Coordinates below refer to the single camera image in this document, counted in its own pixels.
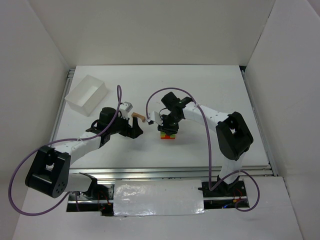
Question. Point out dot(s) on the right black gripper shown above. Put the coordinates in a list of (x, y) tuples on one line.
[(168, 127)]

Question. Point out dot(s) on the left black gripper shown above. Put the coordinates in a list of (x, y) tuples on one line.
[(129, 128)]

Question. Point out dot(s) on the green wood arch block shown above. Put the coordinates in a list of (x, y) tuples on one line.
[(163, 135)]

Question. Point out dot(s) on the red rectangular wood block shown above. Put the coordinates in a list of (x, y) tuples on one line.
[(167, 137)]

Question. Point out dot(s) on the white plastic bin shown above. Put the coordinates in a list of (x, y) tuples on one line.
[(86, 96)]

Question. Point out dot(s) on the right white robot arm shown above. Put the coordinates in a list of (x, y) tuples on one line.
[(233, 135)]

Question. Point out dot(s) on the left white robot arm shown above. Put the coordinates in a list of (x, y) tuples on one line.
[(50, 169)]

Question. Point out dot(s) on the shiny white tape sheet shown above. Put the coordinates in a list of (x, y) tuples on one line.
[(158, 198)]

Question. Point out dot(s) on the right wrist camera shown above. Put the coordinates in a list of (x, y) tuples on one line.
[(154, 118)]

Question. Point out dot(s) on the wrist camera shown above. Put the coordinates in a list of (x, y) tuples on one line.
[(125, 108), (154, 118)]

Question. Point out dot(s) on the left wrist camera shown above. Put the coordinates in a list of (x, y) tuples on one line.
[(125, 108)]

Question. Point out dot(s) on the aluminium rail frame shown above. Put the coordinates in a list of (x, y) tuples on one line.
[(220, 87)]

